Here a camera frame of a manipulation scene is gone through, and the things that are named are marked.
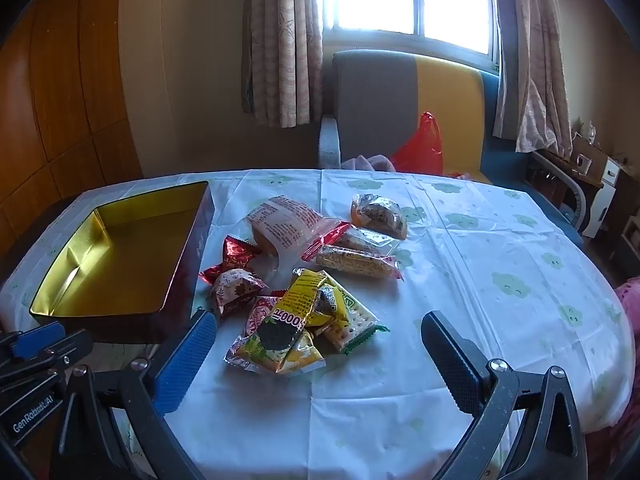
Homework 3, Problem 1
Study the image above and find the wooden wardrobe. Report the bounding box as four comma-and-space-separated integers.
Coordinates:
0, 0, 143, 241

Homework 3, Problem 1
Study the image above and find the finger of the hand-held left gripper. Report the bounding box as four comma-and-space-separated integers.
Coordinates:
0, 321, 67, 361
0, 329, 94, 396

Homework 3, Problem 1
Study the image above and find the red plastic bag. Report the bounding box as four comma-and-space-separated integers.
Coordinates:
390, 111, 445, 176

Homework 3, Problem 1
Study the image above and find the brown patterned snack packet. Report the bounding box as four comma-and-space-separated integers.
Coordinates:
209, 269, 271, 318

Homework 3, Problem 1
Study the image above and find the beige patterned curtain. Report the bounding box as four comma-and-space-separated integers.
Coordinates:
492, 0, 573, 154
241, 0, 325, 128

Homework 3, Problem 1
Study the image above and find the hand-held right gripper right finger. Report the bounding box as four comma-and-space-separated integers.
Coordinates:
421, 311, 589, 480

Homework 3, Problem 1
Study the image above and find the cloud print tablecloth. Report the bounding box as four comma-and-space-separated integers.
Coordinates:
0, 167, 636, 480

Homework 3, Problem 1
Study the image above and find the puffed rice bar packet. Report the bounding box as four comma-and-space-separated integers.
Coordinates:
315, 244, 404, 281

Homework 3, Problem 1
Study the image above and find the yellow black snack packet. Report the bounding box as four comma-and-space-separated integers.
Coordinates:
270, 269, 351, 332

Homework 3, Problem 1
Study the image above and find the yellow seaweed snack packet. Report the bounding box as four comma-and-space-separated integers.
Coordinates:
223, 317, 327, 376

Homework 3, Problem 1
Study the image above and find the pink cloth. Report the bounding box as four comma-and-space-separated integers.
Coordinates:
340, 154, 399, 172

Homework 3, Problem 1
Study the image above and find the pink garment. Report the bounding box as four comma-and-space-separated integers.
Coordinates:
614, 276, 640, 333

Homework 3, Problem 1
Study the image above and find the brown cardboard box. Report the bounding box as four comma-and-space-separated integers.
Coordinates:
571, 132, 609, 177

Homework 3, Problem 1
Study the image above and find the grey yellow blue sofa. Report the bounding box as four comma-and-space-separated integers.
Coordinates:
318, 50, 586, 247

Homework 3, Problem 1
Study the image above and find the orange-edged clear pastry packet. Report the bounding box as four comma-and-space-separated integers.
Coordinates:
350, 193, 409, 240

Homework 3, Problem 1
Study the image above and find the clear bread packet red print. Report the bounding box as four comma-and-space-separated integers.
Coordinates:
245, 195, 352, 281

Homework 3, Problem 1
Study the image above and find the green-edged cracker packet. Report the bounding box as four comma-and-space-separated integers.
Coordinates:
320, 285, 390, 354

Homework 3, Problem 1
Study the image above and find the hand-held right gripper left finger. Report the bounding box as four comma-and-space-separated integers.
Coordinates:
50, 309, 219, 480

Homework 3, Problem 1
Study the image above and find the gold-lined brown tin box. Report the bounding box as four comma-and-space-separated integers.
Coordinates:
29, 181, 216, 343

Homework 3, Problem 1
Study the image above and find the small white cabinet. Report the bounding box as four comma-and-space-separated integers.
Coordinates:
582, 155, 621, 239

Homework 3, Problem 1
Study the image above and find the dark red foil snack packet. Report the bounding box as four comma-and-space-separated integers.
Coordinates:
199, 235, 263, 283

